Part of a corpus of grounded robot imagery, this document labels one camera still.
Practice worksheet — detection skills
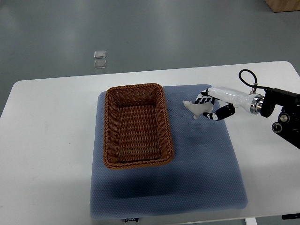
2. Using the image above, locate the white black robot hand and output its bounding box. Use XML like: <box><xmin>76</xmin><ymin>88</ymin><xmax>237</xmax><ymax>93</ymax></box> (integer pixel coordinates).
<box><xmin>195</xmin><ymin>87</ymin><xmax>264</xmax><ymax>121</ymax></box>

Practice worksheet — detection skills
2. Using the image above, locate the white bear figurine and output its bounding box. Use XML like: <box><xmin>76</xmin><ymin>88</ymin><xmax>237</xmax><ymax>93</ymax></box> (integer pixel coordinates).
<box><xmin>182</xmin><ymin>100</ymin><xmax>213</xmax><ymax>120</ymax></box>

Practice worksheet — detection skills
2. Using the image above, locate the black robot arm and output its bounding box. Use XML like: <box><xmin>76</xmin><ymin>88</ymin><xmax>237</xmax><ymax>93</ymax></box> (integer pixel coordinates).
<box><xmin>260</xmin><ymin>88</ymin><xmax>300</xmax><ymax>148</ymax></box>

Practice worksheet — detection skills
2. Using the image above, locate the brown wicker basket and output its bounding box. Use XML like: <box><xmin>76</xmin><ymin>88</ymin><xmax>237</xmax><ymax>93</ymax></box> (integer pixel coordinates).
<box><xmin>103</xmin><ymin>83</ymin><xmax>174</xmax><ymax>170</ymax></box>

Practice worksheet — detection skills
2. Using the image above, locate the blue textured mat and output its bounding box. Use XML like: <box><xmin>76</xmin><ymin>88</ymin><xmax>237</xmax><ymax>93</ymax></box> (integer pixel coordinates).
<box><xmin>90</xmin><ymin>84</ymin><xmax>248</xmax><ymax>220</ymax></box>

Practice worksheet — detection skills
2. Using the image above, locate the wooden box corner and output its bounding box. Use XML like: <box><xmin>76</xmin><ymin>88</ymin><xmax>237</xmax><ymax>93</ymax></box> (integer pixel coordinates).
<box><xmin>265</xmin><ymin>0</ymin><xmax>300</xmax><ymax>13</ymax></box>

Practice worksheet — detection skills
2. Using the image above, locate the white table leg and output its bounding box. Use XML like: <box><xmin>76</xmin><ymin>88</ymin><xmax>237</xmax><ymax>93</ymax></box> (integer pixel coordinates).
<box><xmin>245</xmin><ymin>217</ymin><xmax>258</xmax><ymax>225</ymax></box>

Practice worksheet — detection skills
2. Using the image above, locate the upper floor metal plate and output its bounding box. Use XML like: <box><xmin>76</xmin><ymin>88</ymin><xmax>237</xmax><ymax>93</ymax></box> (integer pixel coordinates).
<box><xmin>94</xmin><ymin>50</ymin><xmax>106</xmax><ymax>59</ymax></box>

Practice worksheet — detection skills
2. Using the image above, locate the black label tag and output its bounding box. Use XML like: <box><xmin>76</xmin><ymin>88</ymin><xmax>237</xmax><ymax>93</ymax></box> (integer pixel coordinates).
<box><xmin>124</xmin><ymin>218</ymin><xmax>138</xmax><ymax>223</ymax></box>

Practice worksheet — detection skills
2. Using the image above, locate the black cable loop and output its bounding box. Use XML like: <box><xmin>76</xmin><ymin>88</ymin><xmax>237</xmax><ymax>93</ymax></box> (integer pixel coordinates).
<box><xmin>238</xmin><ymin>69</ymin><xmax>267</xmax><ymax>94</ymax></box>

